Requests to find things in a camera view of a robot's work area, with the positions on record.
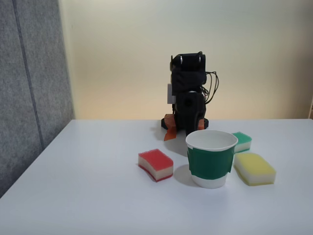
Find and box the white cup with green tape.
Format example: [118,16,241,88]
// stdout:
[185,130,239,189]

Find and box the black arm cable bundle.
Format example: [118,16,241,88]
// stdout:
[201,70,220,104]

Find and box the grey fabric partition panel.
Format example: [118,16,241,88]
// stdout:
[0,0,75,199]

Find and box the red and white sponge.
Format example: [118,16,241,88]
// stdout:
[137,148,175,183]

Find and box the green and white sponge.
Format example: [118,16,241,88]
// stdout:
[231,131,253,154]

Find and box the yellow and white sponge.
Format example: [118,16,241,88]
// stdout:
[233,152,277,187]

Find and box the white controller box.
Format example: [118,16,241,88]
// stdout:
[167,83,176,105]

